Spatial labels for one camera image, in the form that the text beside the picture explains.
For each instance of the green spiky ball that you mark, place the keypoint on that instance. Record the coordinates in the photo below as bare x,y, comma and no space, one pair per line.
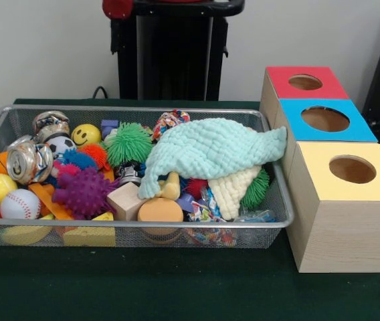
258,190
128,142

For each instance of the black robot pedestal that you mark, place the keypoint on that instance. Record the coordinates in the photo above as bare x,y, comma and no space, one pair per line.
176,60

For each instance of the orange round disc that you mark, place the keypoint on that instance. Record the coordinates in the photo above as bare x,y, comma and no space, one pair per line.
160,210

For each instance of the purple spiky ball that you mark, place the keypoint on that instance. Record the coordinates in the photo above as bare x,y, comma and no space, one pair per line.
84,192

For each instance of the wooden cube block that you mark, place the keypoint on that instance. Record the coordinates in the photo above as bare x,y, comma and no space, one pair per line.
126,200

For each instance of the dark green table cloth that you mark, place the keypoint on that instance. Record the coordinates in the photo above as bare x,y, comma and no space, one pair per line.
176,287

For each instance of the mint green cloth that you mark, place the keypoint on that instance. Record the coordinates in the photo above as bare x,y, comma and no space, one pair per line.
210,150

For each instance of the white baseball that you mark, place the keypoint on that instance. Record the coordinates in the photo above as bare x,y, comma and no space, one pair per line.
20,204

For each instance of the wooden three-hole sorting box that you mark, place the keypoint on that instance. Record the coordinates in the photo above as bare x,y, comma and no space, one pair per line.
337,227

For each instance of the crushed silver can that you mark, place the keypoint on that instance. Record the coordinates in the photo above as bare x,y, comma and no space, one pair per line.
28,160

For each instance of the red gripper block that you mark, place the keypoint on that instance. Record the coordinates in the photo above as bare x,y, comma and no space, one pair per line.
118,8

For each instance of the yellow smiley face ball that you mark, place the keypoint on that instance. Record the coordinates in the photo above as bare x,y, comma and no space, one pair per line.
86,135

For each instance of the cream knitted cloth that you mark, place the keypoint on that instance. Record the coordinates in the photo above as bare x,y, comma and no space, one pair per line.
233,190

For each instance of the clear mesh bin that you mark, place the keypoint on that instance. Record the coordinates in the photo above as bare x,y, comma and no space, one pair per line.
110,234

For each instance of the clear wrapper with blue print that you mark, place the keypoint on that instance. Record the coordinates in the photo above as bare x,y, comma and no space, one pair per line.
257,216

